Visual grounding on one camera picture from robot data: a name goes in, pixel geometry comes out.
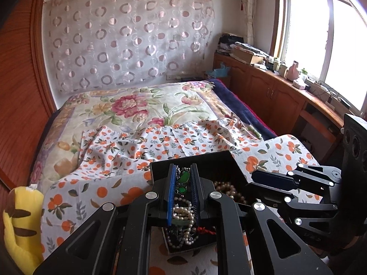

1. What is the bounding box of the dark blue blanket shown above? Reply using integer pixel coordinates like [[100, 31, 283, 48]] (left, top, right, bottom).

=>
[[206, 79, 278, 141]]

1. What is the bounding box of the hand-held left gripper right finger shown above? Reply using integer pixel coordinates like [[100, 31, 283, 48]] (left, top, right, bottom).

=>
[[190, 163, 334, 275]]

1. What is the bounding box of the pale jade bangle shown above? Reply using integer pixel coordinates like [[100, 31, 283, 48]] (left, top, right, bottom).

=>
[[171, 219, 196, 228]]

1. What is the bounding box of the sheer circle pattern curtain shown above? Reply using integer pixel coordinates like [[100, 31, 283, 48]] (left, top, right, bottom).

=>
[[43, 0, 215, 94]]

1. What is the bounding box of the brown wooden bead bracelet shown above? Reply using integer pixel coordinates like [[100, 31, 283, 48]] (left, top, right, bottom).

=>
[[214, 181, 247, 205]]

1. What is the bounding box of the pale window curtain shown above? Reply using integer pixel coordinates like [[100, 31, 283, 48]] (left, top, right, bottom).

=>
[[235, 0, 256, 45]]

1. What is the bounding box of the orange print cloth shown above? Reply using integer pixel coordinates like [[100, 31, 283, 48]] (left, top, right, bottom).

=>
[[40, 119, 324, 275]]

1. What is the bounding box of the long wooden cabinet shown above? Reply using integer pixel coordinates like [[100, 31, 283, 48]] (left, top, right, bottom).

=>
[[214, 53, 347, 161]]

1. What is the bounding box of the folded printed cloth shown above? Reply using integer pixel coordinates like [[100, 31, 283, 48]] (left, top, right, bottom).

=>
[[235, 41, 270, 56]]

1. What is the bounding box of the pile of dark clothes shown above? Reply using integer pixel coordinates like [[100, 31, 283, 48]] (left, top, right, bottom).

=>
[[218, 34, 244, 55]]

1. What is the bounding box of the window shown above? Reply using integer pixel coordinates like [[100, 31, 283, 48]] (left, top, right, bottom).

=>
[[272, 0, 367, 115]]

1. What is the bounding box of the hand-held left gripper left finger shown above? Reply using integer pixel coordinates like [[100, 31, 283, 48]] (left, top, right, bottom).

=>
[[33, 164, 177, 275]]

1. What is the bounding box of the yellow striped plush toy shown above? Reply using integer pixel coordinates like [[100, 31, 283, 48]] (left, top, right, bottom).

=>
[[3, 186, 45, 274]]

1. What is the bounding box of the white pearl necklace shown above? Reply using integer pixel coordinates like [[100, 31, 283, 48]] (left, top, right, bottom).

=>
[[168, 199, 200, 248]]

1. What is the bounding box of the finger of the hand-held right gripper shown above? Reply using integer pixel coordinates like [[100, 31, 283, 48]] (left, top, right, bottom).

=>
[[244, 182, 340, 230], [251, 163, 343, 195]]

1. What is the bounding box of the floral blanket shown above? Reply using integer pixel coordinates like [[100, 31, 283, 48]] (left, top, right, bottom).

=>
[[29, 80, 264, 195]]

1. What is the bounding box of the black cardboard box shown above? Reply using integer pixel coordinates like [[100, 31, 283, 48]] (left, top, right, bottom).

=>
[[150, 150, 253, 257]]

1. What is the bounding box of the green stone necklace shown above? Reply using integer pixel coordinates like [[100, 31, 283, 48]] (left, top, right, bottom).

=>
[[176, 166, 191, 199]]

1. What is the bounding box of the blue plastic bag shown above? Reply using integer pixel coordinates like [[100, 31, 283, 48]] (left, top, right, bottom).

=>
[[205, 64, 230, 78]]

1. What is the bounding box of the brown cardboard box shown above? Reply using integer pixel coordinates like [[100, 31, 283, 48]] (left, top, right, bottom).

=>
[[231, 48, 266, 65]]

